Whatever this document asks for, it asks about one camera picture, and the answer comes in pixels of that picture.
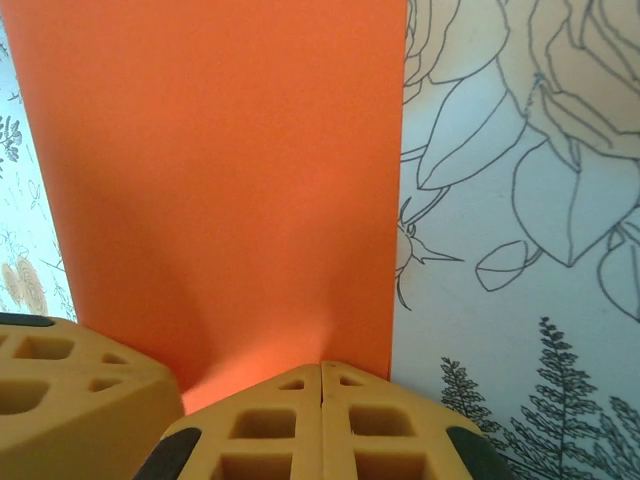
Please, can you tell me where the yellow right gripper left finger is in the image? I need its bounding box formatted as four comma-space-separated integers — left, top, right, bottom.
132, 362, 324, 480

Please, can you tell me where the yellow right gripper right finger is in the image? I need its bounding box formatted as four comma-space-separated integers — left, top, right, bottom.
322, 360, 511, 480

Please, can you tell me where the orange cloth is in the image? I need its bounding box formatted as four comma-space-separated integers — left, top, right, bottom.
2, 0, 405, 416

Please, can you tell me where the floral print tablecloth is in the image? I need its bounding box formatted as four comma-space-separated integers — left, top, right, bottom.
0, 0, 640, 480

